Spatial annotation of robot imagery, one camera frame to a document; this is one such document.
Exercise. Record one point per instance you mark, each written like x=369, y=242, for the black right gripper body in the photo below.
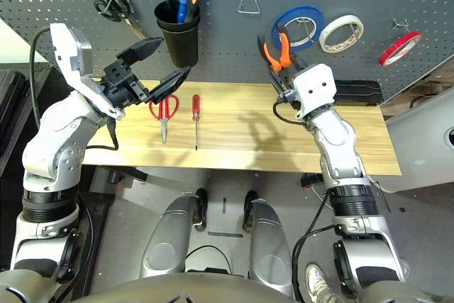
x=289, y=84

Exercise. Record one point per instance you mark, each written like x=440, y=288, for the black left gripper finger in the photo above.
x=172, y=84
x=140, y=51

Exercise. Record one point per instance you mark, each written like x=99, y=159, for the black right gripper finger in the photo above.
x=277, y=79
x=296, y=63

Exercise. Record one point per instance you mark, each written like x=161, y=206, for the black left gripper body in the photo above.
x=124, y=86

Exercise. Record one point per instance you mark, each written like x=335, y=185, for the orange black needle-nose pliers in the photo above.
x=271, y=58

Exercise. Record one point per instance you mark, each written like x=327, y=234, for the red tape roll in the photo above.
x=401, y=47

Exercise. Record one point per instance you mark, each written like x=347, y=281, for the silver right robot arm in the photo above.
x=340, y=147

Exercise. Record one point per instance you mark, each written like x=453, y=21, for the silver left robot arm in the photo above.
x=53, y=140

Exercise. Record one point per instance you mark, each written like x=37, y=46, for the dark grey pegboard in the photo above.
x=230, y=51

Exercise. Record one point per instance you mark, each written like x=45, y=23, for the silver pegboard hook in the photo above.
x=401, y=24

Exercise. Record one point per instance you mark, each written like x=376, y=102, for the silver tape hook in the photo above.
x=306, y=28

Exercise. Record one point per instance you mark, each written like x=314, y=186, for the black plastic cup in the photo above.
x=181, y=47

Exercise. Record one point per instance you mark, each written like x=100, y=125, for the blue tape roll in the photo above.
x=305, y=9

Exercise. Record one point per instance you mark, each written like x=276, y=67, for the white tape roll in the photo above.
x=340, y=19

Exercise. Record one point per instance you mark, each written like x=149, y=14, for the black flat tool case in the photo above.
x=358, y=92

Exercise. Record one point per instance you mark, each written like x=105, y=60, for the black ribbed plastic case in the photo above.
x=7, y=90

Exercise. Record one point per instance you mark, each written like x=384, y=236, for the light grey cabinet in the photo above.
x=422, y=140

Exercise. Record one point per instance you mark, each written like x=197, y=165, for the black equipment cart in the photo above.
x=10, y=175

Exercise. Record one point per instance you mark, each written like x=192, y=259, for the silver left robot leg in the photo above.
x=166, y=239

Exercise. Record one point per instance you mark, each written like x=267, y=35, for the silver robot leg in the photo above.
x=269, y=246
x=166, y=239

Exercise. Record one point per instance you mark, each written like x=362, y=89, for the silver right robot leg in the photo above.
x=269, y=246

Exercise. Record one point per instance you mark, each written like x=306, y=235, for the white sneaker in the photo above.
x=314, y=274

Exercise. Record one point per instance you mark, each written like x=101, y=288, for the olive grey robot torso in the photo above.
x=177, y=290

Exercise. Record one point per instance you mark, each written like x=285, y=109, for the camouflage trouser leg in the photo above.
x=330, y=296

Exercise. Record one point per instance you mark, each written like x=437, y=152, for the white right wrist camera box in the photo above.
x=315, y=86

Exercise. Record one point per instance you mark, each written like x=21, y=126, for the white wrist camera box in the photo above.
x=64, y=51
x=315, y=86

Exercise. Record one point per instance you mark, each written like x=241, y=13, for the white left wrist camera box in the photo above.
x=64, y=51

